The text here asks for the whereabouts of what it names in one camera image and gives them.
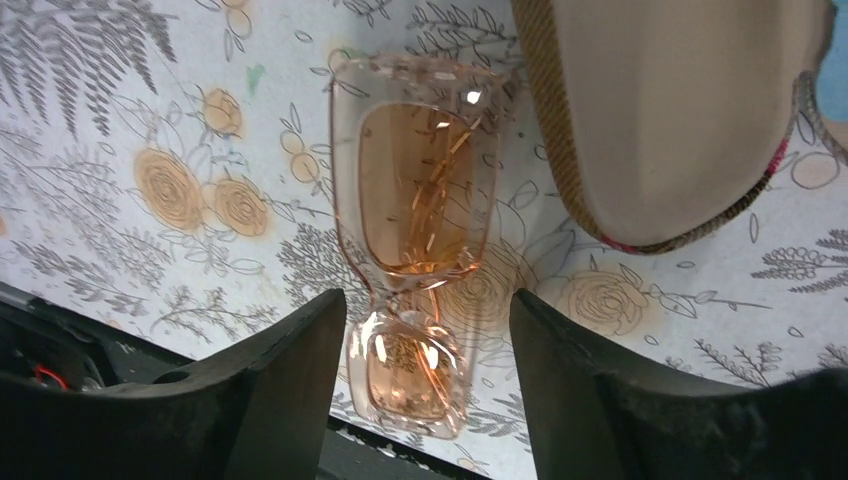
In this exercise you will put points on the plaid glasses case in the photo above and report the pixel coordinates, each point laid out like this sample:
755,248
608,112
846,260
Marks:
663,120

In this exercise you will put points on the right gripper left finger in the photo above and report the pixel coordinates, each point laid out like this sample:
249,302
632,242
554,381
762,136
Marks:
255,410

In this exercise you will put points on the blue cleaning cloth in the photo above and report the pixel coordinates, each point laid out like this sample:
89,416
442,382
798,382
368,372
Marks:
831,81

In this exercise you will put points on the orange lens sunglasses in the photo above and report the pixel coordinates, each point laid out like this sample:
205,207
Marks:
415,143

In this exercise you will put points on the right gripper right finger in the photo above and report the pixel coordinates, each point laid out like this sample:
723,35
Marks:
597,410

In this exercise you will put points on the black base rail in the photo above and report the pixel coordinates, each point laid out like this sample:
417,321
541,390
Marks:
58,349

